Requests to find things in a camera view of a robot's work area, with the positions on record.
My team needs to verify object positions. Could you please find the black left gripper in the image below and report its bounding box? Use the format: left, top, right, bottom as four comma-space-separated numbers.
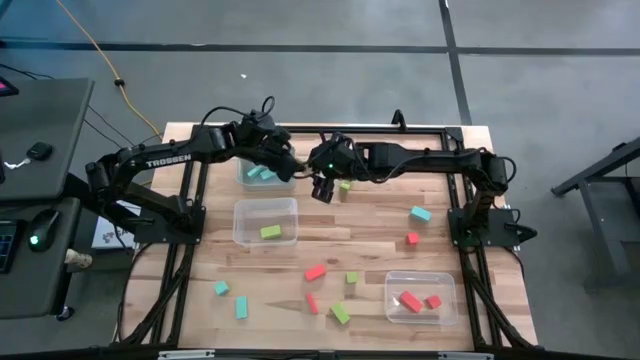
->
249, 127, 307, 184

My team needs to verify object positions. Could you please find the long green block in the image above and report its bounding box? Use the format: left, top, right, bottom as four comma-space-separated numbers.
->
329, 302, 352, 326

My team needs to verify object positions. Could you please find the grey translucent plastic bin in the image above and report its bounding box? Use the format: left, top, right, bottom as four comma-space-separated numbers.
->
235, 149, 300, 192

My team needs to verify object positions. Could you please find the clear plastic bin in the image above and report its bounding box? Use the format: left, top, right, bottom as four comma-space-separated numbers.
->
383, 270, 460, 327
232, 196, 300, 248

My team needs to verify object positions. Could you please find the white printed sign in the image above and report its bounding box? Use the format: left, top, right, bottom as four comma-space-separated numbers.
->
91, 199, 137, 250

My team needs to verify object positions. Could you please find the beige plastic fitting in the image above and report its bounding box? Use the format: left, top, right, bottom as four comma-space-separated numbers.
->
64, 248, 94, 270

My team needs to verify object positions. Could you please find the dark grey desk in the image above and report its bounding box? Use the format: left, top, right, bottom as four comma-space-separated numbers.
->
0, 77, 95, 201

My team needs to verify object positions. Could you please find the small black device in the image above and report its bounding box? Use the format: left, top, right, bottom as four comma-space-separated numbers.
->
25, 142, 54, 162

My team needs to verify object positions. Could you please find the black computer mouse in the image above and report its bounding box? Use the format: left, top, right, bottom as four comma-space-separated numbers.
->
27, 208, 62, 253

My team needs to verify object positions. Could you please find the black screen device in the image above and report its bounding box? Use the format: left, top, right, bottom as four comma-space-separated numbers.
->
0, 74, 20, 99

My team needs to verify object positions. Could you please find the black keyboard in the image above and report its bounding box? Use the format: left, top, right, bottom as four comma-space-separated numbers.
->
0, 219, 21, 274

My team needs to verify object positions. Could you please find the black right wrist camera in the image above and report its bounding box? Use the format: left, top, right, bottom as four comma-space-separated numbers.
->
314, 142, 351, 176

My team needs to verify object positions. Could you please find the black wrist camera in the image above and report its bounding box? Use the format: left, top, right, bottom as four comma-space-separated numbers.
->
239, 114, 282, 147
314, 142, 351, 176

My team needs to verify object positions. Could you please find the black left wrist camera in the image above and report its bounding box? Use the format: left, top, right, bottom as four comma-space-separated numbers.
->
239, 114, 282, 147

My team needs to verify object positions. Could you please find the black aluminium table frame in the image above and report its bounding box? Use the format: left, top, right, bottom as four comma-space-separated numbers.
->
117, 122, 539, 351

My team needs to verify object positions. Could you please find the black floor cable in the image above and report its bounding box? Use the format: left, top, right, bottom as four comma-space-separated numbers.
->
0, 62, 164, 161

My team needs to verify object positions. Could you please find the yellow cable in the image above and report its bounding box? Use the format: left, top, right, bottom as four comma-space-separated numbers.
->
53, 0, 164, 141

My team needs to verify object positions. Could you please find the silver metal bracket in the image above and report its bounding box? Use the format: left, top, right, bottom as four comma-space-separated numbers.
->
157, 349, 216, 360
437, 351, 494, 360

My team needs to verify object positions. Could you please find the black side table frame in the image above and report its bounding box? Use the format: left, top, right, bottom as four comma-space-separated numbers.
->
549, 134, 640, 291

